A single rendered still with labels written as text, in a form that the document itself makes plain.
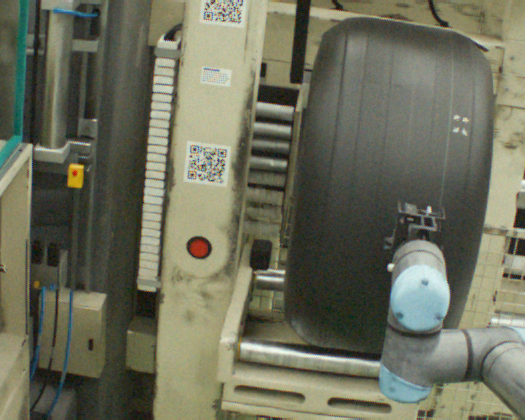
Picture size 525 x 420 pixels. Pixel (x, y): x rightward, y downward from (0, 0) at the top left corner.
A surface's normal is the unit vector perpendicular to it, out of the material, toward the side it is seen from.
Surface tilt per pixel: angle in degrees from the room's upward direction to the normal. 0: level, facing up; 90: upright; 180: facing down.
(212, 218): 90
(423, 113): 43
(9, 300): 90
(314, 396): 90
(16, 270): 90
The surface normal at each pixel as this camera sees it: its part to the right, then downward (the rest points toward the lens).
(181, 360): -0.11, 0.40
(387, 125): -0.02, -0.29
